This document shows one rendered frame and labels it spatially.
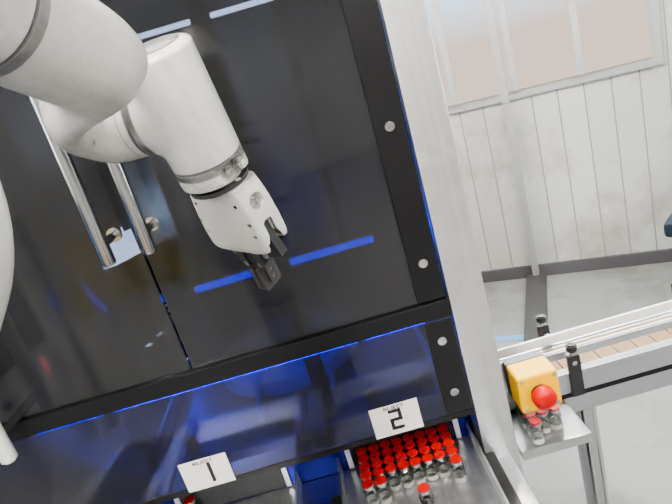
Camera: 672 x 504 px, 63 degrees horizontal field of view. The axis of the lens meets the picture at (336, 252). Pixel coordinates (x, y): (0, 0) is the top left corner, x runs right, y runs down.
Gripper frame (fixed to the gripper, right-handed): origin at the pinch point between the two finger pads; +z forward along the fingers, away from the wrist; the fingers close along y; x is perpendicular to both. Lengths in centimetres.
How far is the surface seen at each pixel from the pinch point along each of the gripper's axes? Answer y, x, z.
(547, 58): 40, -272, 93
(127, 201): 16.3, 3.0, -12.9
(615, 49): 7, -281, 95
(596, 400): -34, -33, 59
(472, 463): -18, -8, 51
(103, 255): 19.9, 8.6, -7.4
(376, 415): -5.5, -3.0, 35.2
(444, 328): -14.8, -16.1, 24.7
